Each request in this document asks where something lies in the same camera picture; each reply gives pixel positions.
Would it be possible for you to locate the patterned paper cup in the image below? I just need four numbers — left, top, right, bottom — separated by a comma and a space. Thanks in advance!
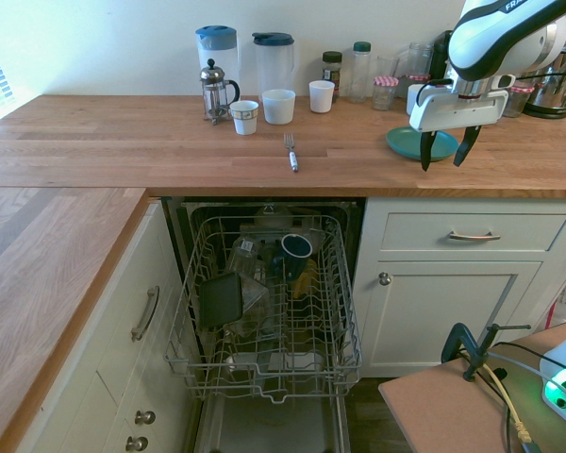
228, 99, 260, 137

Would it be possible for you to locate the clear drinking glass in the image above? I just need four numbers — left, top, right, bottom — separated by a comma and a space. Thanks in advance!
375, 55, 401, 81

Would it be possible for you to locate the yellow cable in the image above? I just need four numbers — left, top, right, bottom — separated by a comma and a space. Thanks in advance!
481, 361, 535, 445

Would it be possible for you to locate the yellow plastic item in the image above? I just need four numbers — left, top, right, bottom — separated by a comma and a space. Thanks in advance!
291, 261, 320, 299

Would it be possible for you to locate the stainless dishwasher door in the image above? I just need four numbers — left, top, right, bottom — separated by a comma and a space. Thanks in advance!
191, 390, 353, 453

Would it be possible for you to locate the white ribbed cup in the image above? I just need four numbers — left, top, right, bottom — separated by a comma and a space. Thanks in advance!
308, 79, 337, 114

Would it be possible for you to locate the large white mug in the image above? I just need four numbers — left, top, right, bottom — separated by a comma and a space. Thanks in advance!
261, 88, 297, 126

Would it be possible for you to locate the glass jar red checkered lid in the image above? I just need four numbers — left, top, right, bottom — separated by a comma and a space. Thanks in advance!
397, 72, 431, 100
371, 75, 401, 112
501, 83, 536, 119

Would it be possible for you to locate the glass French press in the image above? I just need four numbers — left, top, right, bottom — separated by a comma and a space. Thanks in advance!
198, 58, 242, 126

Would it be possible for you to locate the silver fork white handle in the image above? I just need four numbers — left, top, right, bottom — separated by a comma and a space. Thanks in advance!
282, 132, 301, 174

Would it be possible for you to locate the black square container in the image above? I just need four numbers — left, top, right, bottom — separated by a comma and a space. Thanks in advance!
197, 271, 244, 330

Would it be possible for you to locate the clear pitcher dark blue lid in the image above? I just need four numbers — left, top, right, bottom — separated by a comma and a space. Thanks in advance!
251, 31, 297, 104

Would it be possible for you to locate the clear bottle green lid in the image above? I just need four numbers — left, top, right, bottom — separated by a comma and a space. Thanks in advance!
347, 41, 374, 105

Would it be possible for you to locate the tall pitcher light blue lid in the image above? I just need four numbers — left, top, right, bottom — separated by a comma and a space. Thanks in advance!
194, 25, 241, 109

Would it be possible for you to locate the dark green C-clamp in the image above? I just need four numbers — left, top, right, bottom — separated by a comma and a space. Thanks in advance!
440, 322, 532, 384

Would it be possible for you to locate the black base cable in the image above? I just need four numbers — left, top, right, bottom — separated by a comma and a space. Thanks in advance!
455, 340, 566, 453

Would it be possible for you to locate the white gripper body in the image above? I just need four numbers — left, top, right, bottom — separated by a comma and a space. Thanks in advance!
408, 75, 518, 134

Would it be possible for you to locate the navy blue mug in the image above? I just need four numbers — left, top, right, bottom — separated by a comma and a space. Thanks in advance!
269, 232, 314, 283

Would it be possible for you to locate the open clear mason jar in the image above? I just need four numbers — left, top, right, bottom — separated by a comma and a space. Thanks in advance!
407, 42, 436, 76

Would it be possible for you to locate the curved metal drawer handle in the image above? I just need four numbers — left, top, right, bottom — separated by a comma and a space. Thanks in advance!
448, 229, 502, 243

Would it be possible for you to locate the clear plastic container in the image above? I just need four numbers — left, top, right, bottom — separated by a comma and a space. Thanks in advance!
230, 277, 274, 337

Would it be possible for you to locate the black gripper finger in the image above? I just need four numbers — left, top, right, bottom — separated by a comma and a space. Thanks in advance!
419, 128, 440, 173
452, 124, 483, 168

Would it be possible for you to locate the clear glass jar with label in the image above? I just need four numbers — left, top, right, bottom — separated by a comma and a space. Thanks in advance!
225, 235, 271, 284

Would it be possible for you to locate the teal plate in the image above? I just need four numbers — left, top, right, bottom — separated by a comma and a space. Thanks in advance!
385, 126, 460, 163

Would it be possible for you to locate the flat metal cabinet handle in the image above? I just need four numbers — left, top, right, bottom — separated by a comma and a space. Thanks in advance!
130, 285, 161, 344

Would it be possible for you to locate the grey wire dishwasher rack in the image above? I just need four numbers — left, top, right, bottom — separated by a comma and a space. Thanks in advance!
163, 213, 364, 406

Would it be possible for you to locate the dark spice jar black lid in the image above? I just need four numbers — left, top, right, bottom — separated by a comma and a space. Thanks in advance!
321, 50, 344, 103

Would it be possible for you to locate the stainless steel electric kettle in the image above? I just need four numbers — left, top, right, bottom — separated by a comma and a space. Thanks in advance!
522, 31, 566, 120

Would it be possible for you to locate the black shaker bottle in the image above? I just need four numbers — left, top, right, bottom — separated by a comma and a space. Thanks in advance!
430, 29, 455, 81

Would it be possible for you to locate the brown mounting board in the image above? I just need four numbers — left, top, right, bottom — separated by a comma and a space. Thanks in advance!
377, 317, 566, 453

